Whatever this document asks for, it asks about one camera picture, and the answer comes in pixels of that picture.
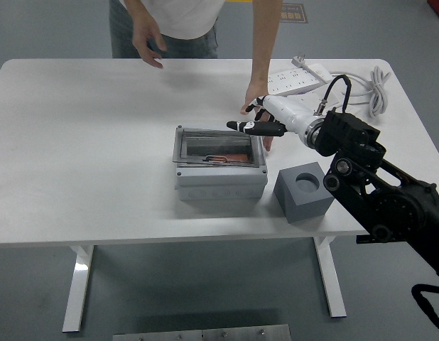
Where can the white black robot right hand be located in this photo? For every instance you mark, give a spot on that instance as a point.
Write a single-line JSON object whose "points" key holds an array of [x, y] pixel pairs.
{"points": [[290, 113]]}

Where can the person's right hand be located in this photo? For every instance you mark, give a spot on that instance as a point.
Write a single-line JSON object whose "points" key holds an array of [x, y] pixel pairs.
{"points": [[145, 32]]}

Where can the person's left hand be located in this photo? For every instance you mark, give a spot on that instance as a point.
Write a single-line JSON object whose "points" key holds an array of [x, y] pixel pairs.
{"points": [[256, 90]]}

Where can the transparent hinged box lid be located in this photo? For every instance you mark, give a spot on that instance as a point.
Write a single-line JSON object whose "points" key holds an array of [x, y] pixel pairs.
{"points": [[254, 152]]}

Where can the orange cylindrical battery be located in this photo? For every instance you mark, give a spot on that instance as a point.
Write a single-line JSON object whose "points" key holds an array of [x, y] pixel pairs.
{"points": [[237, 157]]}

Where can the grey plastic electrical box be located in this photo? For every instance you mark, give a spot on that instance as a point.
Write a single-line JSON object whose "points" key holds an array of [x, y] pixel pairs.
{"points": [[219, 181]]}

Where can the person's left forearm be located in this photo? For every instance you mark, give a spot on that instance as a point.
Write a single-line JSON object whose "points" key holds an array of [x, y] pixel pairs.
{"points": [[264, 39]]}

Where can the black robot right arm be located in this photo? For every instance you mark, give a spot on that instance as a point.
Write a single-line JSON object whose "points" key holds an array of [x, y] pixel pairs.
{"points": [[383, 206]]}

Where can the large white power strip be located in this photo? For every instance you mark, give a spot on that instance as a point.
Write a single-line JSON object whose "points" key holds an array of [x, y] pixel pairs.
{"points": [[297, 80]]}

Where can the person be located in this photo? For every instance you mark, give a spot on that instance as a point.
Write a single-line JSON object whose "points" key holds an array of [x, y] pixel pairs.
{"points": [[184, 21]]}

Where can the small white socket strip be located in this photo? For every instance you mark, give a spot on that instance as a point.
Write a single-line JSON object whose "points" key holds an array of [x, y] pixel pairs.
{"points": [[336, 97]]}

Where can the white power plug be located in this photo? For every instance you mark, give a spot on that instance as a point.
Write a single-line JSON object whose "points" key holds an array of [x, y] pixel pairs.
{"points": [[299, 59]]}

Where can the brown floor sign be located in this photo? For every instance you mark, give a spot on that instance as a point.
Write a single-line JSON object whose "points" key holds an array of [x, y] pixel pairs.
{"points": [[296, 14]]}

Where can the grey block with round hole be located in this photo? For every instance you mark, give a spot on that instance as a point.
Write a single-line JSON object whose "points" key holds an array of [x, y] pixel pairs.
{"points": [[304, 209]]}

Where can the white table leg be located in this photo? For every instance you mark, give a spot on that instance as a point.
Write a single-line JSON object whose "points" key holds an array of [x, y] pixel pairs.
{"points": [[329, 277], [77, 284]]}

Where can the grey metal plate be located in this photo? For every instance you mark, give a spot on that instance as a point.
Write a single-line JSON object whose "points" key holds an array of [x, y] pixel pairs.
{"points": [[201, 334]]}

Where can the black slotted bracket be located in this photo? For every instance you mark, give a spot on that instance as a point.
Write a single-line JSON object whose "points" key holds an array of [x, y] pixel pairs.
{"points": [[363, 239]]}

